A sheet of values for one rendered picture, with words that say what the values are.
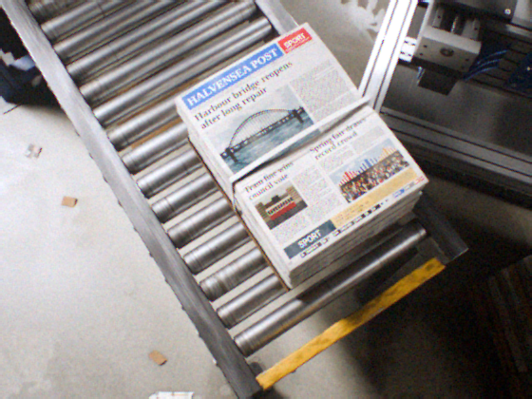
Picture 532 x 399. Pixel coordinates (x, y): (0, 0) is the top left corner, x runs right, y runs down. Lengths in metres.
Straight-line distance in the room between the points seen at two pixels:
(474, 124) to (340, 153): 1.08
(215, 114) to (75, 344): 1.20
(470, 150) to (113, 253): 1.22
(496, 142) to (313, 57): 1.08
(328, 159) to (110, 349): 1.22
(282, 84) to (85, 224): 1.22
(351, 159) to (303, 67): 0.19
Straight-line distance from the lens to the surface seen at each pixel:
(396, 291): 1.20
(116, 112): 1.35
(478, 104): 2.11
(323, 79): 1.09
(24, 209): 2.22
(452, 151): 1.99
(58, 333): 2.09
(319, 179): 1.01
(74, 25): 1.50
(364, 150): 1.04
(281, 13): 1.44
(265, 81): 1.08
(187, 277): 1.21
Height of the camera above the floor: 1.98
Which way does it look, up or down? 73 degrees down
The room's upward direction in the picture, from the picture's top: 1 degrees clockwise
